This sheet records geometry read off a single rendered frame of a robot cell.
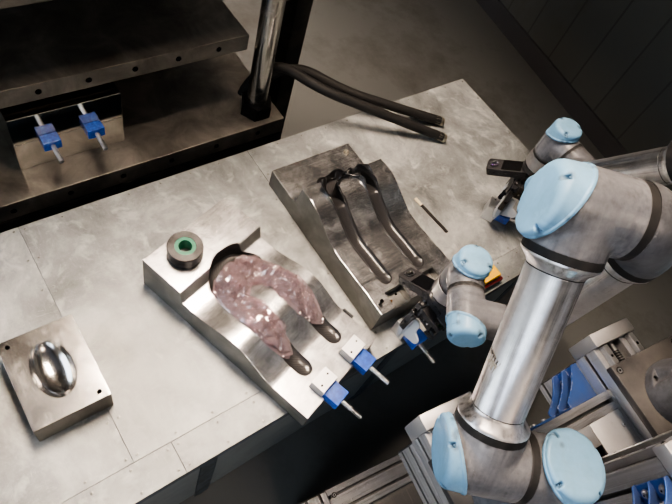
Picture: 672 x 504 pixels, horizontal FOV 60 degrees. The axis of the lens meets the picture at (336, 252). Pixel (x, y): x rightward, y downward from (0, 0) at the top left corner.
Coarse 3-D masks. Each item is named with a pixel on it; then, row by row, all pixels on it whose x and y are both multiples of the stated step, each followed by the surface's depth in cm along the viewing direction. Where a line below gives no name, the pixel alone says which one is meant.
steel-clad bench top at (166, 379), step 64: (320, 128) 179; (384, 128) 186; (448, 128) 193; (128, 192) 151; (192, 192) 156; (256, 192) 161; (448, 192) 178; (0, 256) 134; (64, 256) 138; (128, 256) 142; (448, 256) 165; (512, 256) 171; (0, 320) 126; (128, 320) 133; (0, 384) 120; (128, 384) 126; (192, 384) 129; (0, 448) 114; (64, 448) 116; (128, 448) 119; (192, 448) 122
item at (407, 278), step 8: (408, 272) 136; (416, 272) 136; (400, 280) 136; (408, 280) 134; (416, 280) 134; (424, 280) 134; (432, 280) 133; (408, 288) 135; (416, 288) 133; (424, 288) 131; (424, 296) 132
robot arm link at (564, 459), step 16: (560, 432) 92; (576, 432) 93; (544, 448) 90; (560, 448) 90; (576, 448) 91; (592, 448) 93; (544, 464) 89; (560, 464) 89; (576, 464) 90; (592, 464) 91; (544, 480) 89; (560, 480) 88; (576, 480) 88; (592, 480) 90; (528, 496) 90; (544, 496) 90; (560, 496) 88; (576, 496) 87; (592, 496) 88
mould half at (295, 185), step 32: (320, 160) 164; (352, 160) 167; (288, 192) 156; (320, 192) 149; (352, 192) 152; (384, 192) 156; (320, 224) 147; (416, 224) 158; (320, 256) 154; (352, 256) 147; (384, 256) 149; (352, 288) 146; (384, 288) 144; (384, 320) 147
